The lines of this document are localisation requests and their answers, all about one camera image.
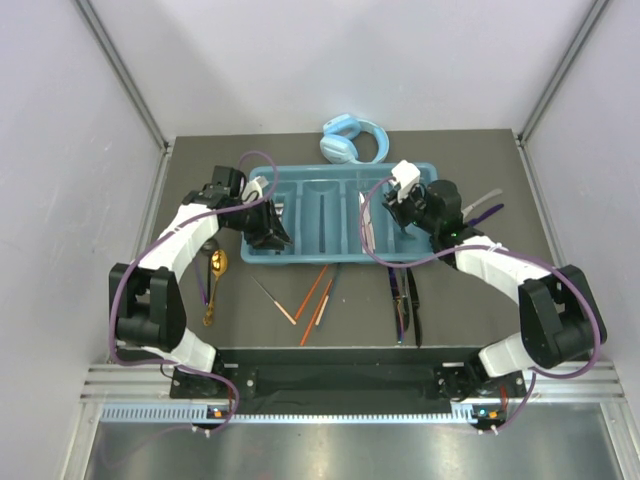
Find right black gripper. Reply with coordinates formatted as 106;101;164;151
383;183;440;236

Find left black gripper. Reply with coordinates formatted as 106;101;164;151
224;198;292;251

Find iridescent knife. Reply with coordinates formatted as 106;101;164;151
387;267;404;344

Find patterned fork in tray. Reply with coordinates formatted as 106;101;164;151
274;202;285;220

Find slotted cable duct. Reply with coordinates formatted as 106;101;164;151
99;402;506;426

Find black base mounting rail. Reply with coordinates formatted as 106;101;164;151
114;347;526;416

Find black knife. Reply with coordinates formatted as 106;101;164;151
406;268;423;348

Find dark chopstick in tray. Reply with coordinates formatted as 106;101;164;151
318;195;326;254

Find gold spoon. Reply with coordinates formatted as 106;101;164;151
203;249;228;327

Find black spoon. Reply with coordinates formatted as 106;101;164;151
199;238;219;270

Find orange chopstick long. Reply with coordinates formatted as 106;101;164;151
294;264;329;321

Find pink knife in tray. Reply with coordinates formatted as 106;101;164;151
358;191;376;252

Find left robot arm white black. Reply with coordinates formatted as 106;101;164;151
108;166;292;397

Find orange chopstick lower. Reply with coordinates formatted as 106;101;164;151
299;280;334;347

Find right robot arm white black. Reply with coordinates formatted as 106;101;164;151
383;160;607;396

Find dark blue utensil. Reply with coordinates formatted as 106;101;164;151
468;203;504;226

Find silver grey knife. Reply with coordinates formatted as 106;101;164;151
399;269;411;332

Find blue plastic cutlery tray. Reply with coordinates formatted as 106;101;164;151
241;163;432;265

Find light blue headphones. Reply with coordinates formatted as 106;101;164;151
319;114;390;165

